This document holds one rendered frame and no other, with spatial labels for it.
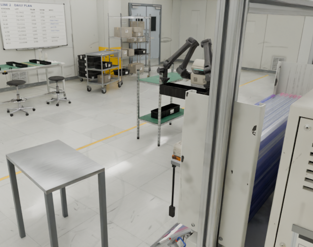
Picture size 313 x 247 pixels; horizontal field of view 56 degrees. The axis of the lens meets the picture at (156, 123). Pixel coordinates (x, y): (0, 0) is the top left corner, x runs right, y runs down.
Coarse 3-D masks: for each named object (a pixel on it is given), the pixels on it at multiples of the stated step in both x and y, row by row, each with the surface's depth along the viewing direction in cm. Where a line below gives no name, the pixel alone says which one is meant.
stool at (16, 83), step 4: (12, 80) 565; (16, 80) 566; (20, 80) 567; (8, 84) 546; (12, 84) 544; (16, 84) 545; (20, 84) 550; (16, 88) 562; (16, 100) 567; (20, 100) 570; (24, 100) 566; (20, 104) 573; (8, 108) 578; (12, 108) 576; (16, 108) 575; (20, 108) 574; (24, 108) 580; (28, 108) 584; (8, 112) 579; (12, 112) 559
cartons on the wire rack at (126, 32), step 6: (114, 30) 810; (126, 30) 805; (132, 30) 840; (138, 30) 846; (114, 36) 816; (126, 36) 811; (126, 48) 865; (114, 54) 821; (120, 54) 814; (126, 54) 830; (132, 54) 848; (132, 66) 873; (138, 66) 876; (132, 72) 879
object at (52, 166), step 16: (48, 144) 252; (64, 144) 253; (16, 160) 224; (32, 160) 224; (48, 160) 225; (64, 160) 225; (80, 160) 226; (32, 176) 202; (48, 176) 202; (64, 176) 203; (80, 176) 203; (16, 192) 243; (48, 192) 188; (64, 192) 277; (16, 208) 247; (48, 208) 191; (64, 208) 282; (48, 224) 197
